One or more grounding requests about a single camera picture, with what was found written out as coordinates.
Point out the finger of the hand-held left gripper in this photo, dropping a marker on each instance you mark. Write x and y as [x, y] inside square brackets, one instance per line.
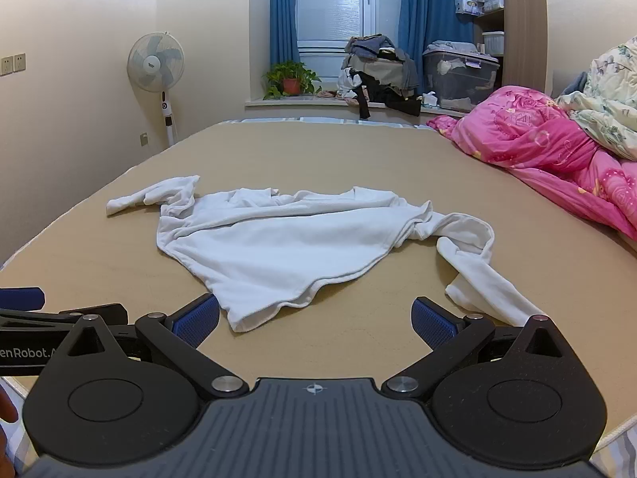
[22, 297]
[40, 321]

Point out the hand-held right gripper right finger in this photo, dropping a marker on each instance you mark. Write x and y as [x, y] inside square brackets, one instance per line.
[433, 324]

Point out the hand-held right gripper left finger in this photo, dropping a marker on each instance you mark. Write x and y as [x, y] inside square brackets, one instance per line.
[196, 319]

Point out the white long-sleeve shirt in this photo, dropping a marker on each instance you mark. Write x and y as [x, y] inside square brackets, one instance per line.
[278, 244]

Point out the pile of dark clothes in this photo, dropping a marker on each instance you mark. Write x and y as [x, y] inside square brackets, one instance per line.
[378, 74]

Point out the person's left hand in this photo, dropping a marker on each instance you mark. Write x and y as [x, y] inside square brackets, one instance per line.
[7, 408]

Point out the pink floral quilt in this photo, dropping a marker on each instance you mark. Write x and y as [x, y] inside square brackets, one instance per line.
[537, 134]

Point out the white window sill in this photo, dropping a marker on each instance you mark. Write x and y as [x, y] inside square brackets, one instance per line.
[298, 103]

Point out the clear plastic storage bin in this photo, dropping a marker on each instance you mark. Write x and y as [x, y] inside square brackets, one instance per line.
[460, 79]

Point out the potted green plant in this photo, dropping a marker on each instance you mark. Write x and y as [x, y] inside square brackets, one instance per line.
[291, 77]

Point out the white standing fan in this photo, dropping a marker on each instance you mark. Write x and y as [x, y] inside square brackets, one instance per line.
[154, 62]

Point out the grey-blue cloth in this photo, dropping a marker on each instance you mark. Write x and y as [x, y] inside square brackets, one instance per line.
[572, 85]

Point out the white storage box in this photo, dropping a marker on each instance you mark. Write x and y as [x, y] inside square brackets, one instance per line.
[492, 44]

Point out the pale floral quilt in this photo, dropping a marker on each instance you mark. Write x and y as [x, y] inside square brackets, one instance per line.
[612, 94]

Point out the wooden shelf unit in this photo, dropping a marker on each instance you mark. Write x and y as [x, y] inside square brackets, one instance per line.
[525, 20]

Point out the small printed box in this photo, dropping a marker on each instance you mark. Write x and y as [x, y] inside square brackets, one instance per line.
[469, 7]

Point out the blue curtain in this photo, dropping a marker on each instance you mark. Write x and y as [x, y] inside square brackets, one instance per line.
[433, 5]
[283, 10]

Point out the window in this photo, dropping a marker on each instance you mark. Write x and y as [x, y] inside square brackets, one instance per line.
[331, 5]

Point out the wall outlet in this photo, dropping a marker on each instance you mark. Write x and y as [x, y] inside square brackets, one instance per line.
[143, 138]

